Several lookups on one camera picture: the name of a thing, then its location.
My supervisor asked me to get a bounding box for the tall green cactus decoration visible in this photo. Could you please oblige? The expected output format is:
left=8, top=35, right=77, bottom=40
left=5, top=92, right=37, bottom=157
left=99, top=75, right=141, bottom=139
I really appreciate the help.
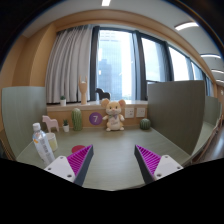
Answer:
left=72, top=108, right=82, bottom=131

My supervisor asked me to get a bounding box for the plush mouse toy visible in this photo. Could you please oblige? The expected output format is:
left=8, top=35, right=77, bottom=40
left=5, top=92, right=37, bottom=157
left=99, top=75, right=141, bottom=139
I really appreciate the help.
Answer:
left=101, top=99, right=126, bottom=131

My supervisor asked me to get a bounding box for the purple round number sign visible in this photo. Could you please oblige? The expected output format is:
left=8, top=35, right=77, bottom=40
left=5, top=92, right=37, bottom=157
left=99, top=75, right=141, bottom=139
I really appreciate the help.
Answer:
left=89, top=112, right=102, bottom=125

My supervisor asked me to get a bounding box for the green desk partition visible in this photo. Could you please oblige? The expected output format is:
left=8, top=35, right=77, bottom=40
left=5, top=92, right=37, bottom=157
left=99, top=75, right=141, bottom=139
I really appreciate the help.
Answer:
left=1, top=86, right=47, bottom=157
left=148, top=80, right=205, bottom=154

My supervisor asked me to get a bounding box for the left green desk partition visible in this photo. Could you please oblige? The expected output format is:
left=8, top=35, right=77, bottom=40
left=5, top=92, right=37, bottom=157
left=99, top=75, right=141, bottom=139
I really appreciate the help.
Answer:
left=1, top=86, right=47, bottom=157

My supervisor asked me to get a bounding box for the small potted plant on desk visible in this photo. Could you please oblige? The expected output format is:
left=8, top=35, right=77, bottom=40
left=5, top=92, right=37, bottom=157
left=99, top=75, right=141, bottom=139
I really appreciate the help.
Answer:
left=63, top=119, right=69, bottom=132

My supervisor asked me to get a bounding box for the white wall socket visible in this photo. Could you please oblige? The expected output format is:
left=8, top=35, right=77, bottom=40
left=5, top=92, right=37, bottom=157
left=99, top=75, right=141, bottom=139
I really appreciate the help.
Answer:
left=125, top=108, right=134, bottom=118
left=136, top=108, right=146, bottom=118

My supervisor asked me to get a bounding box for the right green desk partition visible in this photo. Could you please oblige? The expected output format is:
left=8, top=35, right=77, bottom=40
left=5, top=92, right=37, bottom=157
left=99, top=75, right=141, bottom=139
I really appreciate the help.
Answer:
left=148, top=80, right=205, bottom=154

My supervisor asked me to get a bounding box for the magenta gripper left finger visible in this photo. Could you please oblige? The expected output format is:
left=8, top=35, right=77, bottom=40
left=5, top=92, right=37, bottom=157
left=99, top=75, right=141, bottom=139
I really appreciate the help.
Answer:
left=45, top=145, right=94, bottom=186

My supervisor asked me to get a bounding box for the wooden hand sculpture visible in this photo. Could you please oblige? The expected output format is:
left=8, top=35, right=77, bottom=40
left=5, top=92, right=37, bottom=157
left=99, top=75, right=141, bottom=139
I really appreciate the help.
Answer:
left=79, top=79, right=88, bottom=105

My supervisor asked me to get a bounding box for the pale yellow paper cup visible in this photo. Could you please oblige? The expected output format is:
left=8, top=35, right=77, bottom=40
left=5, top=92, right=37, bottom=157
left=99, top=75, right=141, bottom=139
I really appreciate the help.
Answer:
left=46, top=133, right=58, bottom=152

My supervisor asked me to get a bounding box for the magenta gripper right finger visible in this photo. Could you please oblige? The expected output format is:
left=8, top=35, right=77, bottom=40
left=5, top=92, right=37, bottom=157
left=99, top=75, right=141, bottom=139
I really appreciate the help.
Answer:
left=134, top=145, right=182, bottom=184

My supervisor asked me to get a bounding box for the small potted plant on sill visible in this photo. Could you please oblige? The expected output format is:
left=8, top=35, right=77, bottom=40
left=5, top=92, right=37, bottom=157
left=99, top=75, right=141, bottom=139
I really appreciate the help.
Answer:
left=60, top=96, right=66, bottom=106

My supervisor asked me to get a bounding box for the red round coaster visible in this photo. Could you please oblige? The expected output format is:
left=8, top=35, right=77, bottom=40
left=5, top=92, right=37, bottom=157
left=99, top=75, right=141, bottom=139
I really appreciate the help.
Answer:
left=72, top=145, right=85, bottom=153

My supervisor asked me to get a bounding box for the white wall socket right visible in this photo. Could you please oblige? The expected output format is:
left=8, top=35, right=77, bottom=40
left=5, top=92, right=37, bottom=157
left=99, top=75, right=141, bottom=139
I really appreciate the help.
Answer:
left=136, top=108, right=146, bottom=118

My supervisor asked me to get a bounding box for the white wall socket left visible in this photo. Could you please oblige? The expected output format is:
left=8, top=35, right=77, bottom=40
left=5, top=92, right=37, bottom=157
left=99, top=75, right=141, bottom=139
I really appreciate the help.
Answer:
left=125, top=108, right=134, bottom=118

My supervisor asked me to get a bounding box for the small round green cactus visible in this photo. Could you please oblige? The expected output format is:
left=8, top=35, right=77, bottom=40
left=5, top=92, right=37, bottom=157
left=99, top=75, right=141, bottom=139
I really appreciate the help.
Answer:
left=140, top=118, right=151, bottom=130

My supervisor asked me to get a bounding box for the pink wooden horse figurine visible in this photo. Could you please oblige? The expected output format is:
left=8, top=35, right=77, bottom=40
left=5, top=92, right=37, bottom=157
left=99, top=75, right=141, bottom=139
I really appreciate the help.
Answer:
left=42, top=115, right=59, bottom=131

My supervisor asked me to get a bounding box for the white grey curtain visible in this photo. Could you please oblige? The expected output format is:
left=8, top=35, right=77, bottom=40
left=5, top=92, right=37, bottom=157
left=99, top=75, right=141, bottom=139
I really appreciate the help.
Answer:
left=45, top=25, right=93, bottom=103

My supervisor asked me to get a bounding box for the black horse figurine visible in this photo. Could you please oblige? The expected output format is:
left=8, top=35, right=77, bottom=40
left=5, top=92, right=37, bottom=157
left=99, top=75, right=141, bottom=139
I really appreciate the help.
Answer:
left=95, top=88, right=110, bottom=100

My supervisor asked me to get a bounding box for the clear plastic water bottle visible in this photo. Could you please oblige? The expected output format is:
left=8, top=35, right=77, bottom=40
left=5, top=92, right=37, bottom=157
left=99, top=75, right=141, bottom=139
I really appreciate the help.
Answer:
left=33, top=123, right=55, bottom=166

